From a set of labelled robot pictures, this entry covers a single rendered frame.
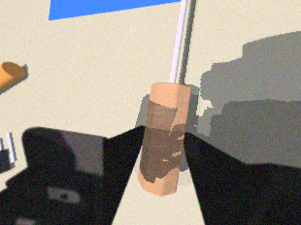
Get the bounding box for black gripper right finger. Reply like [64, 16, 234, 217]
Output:
[184, 132, 301, 225]

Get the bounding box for grey hook tool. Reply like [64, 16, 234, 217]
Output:
[138, 0, 191, 197]

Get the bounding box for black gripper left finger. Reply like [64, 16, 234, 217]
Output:
[21, 125, 145, 225]

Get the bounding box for blue flat strip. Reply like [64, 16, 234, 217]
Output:
[49, 0, 181, 20]

